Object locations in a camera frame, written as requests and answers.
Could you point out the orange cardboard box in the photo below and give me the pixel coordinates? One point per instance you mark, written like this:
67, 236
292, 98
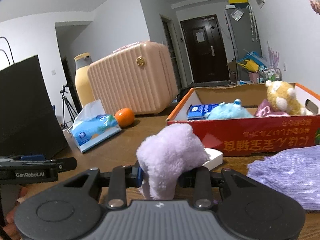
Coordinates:
240, 137

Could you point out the purple woven fabric pouch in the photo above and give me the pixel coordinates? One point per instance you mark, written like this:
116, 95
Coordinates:
293, 172

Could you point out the grey refrigerator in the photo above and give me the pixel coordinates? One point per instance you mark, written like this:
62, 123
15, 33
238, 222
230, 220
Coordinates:
244, 37

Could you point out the yellow box on refrigerator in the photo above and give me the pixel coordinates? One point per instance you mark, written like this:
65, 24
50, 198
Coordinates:
237, 1

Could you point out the dried pink rose bouquet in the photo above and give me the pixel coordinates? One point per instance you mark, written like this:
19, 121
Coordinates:
315, 5

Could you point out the white umbrella on refrigerator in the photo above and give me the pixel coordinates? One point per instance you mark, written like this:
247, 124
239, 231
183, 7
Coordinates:
253, 22

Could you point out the yellow white plush toy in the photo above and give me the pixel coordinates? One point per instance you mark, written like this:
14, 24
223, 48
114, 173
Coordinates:
282, 98

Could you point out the lavender fluffy towel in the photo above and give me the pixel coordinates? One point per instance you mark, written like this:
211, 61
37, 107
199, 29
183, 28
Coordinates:
165, 156

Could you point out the blue soft tissue pack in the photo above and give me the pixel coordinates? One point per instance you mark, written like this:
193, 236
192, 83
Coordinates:
92, 126

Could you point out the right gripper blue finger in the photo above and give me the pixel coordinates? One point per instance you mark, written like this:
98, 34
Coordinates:
137, 176

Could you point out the orange fruit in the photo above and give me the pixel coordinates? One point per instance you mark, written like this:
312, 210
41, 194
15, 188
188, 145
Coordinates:
125, 117

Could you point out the black paper shopping bag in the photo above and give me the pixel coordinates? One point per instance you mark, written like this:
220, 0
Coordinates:
29, 125

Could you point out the person's left hand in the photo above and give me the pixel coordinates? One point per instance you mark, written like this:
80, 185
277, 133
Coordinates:
10, 194

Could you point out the metal wire trolley rack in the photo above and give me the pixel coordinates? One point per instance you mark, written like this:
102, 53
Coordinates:
264, 74

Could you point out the blue handkerchief tissue pack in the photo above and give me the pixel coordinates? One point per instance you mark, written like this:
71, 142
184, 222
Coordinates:
198, 112

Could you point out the yellow grey large bottle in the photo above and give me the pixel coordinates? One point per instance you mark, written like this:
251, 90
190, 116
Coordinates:
82, 84

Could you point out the light blue plush toy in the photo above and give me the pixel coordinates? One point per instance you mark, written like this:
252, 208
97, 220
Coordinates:
226, 111

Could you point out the black camera tripod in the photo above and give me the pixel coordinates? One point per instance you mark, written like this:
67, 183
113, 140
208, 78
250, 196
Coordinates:
66, 105

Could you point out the pink ribbed suitcase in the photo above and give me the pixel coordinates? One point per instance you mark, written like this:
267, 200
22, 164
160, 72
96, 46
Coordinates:
139, 76

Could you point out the dark wooden entrance door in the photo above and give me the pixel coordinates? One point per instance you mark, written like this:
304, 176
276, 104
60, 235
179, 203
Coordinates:
206, 50

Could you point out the white flat box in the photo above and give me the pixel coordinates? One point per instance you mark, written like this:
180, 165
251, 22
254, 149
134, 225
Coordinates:
215, 158

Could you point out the pink satin cloth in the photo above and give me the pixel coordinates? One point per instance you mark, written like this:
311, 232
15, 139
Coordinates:
266, 110

